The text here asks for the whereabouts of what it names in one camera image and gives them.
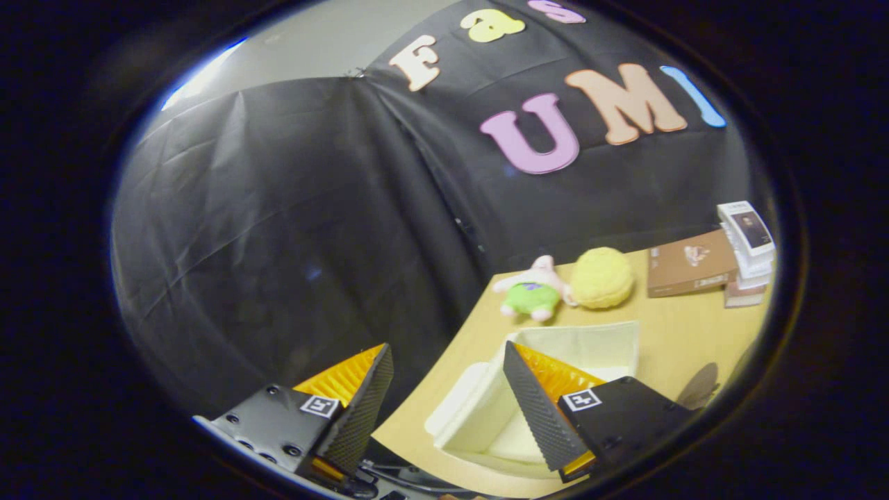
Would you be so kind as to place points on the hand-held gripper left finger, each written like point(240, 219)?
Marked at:
point(361, 410)

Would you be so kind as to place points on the white book portrait cover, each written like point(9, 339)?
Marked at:
point(749, 228)

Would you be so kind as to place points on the pinkish brown book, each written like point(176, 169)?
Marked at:
point(744, 296)

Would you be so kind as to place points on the yellow round plush toy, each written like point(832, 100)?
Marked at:
point(601, 278)

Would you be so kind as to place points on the black backdrop cloth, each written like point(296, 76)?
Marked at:
point(278, 208)

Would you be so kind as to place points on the beige fabric storage box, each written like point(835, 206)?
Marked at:
point(486, 417)

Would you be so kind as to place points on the pink plush toy green shorts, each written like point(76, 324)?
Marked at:
point(535, 295)

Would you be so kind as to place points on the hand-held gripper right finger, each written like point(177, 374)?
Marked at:
point(538, 410)

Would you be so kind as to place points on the brown flat book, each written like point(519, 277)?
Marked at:
point(687, 267)

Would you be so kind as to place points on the white book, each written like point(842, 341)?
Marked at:
point(753, 262)
point(753, 279)

